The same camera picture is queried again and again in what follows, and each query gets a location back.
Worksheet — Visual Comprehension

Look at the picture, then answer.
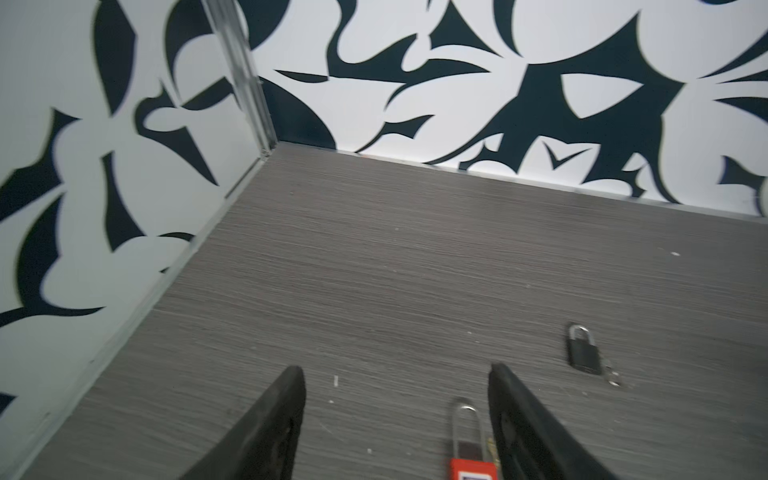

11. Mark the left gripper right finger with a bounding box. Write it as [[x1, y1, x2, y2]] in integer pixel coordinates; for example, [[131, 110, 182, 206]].
[[487, 363, 617, 480]]

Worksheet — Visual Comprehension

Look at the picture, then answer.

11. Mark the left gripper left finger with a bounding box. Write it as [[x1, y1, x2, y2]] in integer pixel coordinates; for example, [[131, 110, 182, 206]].
[[182, 365, 306, 480]]

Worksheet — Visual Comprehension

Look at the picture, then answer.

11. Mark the red padlock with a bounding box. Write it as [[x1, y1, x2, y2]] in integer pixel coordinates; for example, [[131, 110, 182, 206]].
[[449, 401, 498, 480]]

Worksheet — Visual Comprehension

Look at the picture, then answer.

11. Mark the black padlock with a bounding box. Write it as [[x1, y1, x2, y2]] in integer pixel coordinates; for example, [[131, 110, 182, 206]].
[[566, 323, 603, 375]]

